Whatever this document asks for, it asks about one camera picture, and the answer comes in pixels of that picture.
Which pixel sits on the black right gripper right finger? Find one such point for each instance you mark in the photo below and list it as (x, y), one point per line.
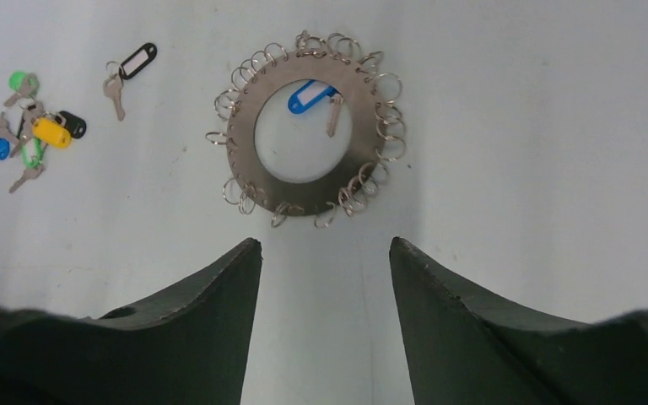
(465, 344)

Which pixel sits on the large steel ring disc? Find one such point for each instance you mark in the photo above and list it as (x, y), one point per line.
(285, 164)

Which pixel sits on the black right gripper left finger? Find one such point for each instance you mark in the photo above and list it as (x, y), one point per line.
(185, 344)

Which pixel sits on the silver key with black tag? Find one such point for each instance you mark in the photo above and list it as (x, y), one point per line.
(112, 89)

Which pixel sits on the green long key tag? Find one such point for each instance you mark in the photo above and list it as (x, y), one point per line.
(32, 153)

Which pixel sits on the small blue key tag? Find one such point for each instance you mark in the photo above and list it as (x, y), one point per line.
(4, 149)

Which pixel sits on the silver key bottom pile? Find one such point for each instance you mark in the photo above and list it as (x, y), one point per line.
(29, 173)

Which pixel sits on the green round key tag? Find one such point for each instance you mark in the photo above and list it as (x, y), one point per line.
(16, 79)

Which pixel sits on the black oval key tag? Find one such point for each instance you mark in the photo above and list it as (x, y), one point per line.
(76, 125)

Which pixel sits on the yellow key tag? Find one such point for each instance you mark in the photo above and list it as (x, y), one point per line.
(52, 133)

